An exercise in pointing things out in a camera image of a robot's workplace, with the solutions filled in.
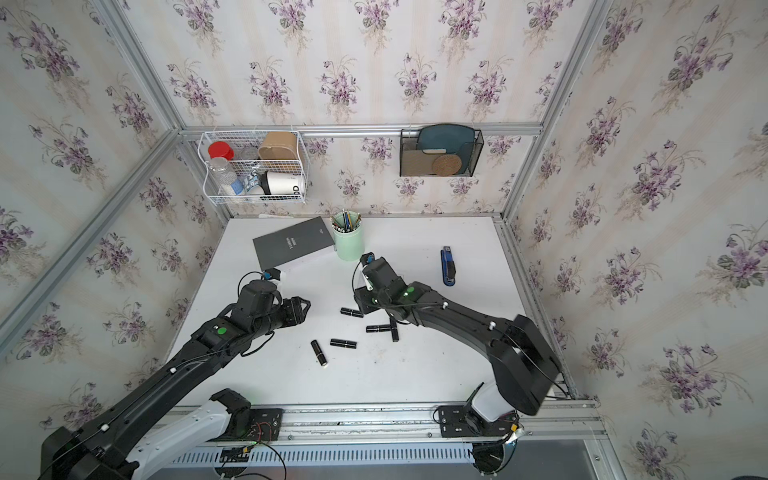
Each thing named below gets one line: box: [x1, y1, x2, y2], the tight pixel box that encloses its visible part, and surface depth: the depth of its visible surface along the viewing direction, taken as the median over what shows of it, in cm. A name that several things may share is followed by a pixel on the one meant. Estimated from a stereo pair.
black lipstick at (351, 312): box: [340, 307, 364, 318], surface depth 94 cm
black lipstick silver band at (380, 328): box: [366, 324, 392, 333], surface depth 90 cm
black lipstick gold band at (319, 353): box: [310, 339, 328, 366], surface depth 86 cm
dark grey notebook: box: [252, 216, 335, 272], surface depth 110 cm
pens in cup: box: [330, 208, 362, 233], surface depth 103 cm
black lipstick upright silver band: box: [389, 315, 399, 342], surface depth 90 cm
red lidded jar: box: [208, 141, 235, 161], surface depth 94 cm
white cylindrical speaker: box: [260, 171, 304, 195], surface depth 95 cm
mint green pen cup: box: [332, 211, 365, 262], surface depth 102 cm
